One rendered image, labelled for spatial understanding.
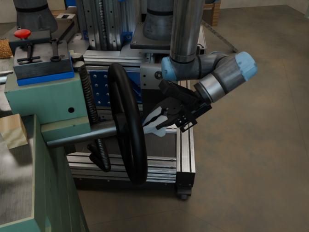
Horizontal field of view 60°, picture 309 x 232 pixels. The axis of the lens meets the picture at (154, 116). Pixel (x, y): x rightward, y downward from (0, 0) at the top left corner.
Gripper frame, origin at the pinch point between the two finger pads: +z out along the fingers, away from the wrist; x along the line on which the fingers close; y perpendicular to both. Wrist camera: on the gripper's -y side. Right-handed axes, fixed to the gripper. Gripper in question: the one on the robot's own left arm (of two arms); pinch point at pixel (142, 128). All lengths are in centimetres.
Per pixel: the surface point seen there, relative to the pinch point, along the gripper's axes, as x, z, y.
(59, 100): -9.1, 6.2, -27.0
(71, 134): -11.1, 9.1, -20.2
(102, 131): -9.0, 5.1, -14.6
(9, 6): 324, 93, 8
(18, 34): 0.3, 5.3, -38.2
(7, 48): 19.7, 16.5, -32.5
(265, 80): 104, -85, 132
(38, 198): -27.4, 12.4, -25.8
